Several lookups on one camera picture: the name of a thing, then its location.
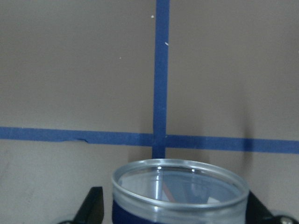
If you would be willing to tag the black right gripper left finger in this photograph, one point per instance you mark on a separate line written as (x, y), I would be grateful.
(91, 210)

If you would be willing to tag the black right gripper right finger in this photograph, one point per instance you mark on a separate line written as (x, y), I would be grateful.
(257, 213)

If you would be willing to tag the white tennis ball can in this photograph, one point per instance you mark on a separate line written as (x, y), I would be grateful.
(174, 191)

